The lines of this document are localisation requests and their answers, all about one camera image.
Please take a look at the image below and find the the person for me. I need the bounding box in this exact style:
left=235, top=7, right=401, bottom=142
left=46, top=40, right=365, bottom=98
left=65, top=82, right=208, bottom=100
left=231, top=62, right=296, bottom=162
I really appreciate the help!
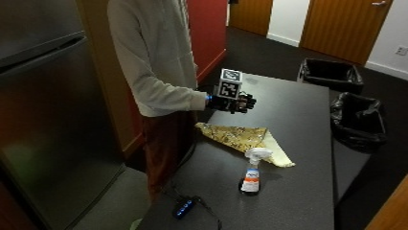
left=106, top=0, right=210, bottom=202

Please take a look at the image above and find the black lined waste bin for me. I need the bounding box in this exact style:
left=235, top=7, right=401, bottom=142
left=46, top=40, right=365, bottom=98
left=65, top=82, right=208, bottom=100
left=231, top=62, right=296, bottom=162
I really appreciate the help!
left=296, top=57, right=364, bottom=95
left=329, top=91, right=389, bottom=151

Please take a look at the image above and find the black hub with blue lights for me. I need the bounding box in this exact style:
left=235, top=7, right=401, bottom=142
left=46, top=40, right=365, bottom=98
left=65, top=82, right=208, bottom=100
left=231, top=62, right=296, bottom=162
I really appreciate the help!
left=171, top=196, right=199, bottom=220

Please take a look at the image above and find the yellow patterned cloth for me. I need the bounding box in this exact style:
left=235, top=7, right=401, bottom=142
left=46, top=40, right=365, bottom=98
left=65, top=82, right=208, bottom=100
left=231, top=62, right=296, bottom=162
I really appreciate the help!
left=194, top=122, right=297, bottom=169

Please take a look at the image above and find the white spray bottle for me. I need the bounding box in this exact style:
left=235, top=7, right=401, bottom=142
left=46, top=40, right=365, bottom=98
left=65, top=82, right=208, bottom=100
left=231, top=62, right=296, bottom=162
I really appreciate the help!
left=239, top=147, right=273, bottom=195

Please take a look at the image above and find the black cable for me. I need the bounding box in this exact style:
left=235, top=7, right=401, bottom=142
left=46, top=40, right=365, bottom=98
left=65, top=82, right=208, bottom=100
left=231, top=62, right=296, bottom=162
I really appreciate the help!
left=163, top=181, right=224, bottom=230

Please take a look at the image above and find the stainless steel refrigerator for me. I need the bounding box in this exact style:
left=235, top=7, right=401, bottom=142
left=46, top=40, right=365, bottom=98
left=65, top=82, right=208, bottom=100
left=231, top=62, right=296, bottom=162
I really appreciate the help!
left=0, top=0, right=127, bottom=230

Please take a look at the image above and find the white marker cube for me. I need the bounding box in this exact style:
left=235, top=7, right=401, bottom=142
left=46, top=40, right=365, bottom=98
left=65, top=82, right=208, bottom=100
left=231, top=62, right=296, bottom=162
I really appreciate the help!
left=215, top=68, right=243, bottom=100

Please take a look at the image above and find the wooden door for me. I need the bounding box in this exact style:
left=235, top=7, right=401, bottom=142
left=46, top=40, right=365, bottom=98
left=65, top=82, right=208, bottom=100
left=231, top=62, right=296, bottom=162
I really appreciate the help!
left=227, top=0, right=273, bottom=37
left=297, top=0, right=394, bottom=66

